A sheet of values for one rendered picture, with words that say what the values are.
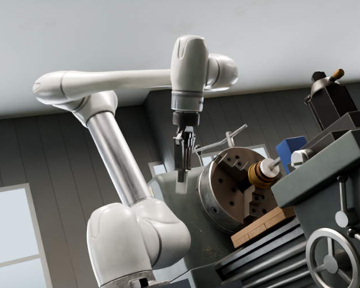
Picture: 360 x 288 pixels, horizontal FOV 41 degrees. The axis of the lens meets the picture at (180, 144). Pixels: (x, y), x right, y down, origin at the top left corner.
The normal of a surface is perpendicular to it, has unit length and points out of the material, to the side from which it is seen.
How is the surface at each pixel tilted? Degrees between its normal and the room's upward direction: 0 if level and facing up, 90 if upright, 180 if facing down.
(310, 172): 90
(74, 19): 180
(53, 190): 90
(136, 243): 91
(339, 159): 90
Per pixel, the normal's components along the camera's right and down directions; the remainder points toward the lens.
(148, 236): 0.80, -0.44
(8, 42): 0.32, 0.88
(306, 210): -0.87, 0.12
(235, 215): 0.38, -0.45
